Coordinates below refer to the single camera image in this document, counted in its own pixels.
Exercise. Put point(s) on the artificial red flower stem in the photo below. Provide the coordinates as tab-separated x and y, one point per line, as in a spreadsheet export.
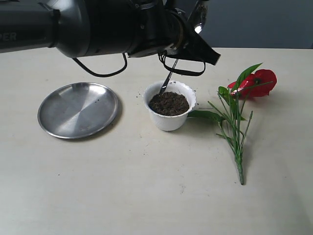
251	83

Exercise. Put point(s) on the dark brown potting soil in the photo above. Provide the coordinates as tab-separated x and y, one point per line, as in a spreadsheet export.
169	104

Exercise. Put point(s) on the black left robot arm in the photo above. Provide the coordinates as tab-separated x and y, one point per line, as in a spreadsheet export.
79	28

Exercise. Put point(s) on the steel spork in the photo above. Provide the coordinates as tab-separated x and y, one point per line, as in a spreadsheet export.
197	18

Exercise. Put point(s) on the white plastic flower pot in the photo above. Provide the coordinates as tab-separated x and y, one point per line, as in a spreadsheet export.
166	123

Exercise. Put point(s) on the round steel plate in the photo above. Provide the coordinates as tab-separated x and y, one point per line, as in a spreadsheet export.
78	110

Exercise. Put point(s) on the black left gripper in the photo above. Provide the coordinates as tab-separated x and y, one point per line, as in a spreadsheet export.
162	27

